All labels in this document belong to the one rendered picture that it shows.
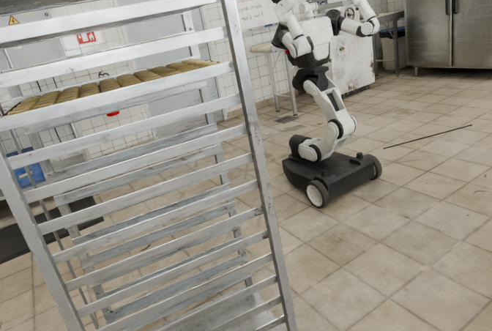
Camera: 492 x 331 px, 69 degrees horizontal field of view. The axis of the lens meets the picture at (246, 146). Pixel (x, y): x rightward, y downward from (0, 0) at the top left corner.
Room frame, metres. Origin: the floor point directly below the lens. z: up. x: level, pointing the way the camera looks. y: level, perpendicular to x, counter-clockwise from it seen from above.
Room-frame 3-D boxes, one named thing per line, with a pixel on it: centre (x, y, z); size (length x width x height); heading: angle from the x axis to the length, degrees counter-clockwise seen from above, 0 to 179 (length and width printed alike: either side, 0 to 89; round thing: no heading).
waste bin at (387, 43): (6.13, -2.84, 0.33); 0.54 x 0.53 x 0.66; 27
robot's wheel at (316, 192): (2.22, -0.42, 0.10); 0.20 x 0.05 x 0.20; 27
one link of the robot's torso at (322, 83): (2.56, -0.54, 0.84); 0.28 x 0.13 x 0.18; 27
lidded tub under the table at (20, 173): (3.47, 2.24, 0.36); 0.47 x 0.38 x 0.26; 29
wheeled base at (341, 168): (2.56, -0.54, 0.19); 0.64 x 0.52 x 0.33; 27
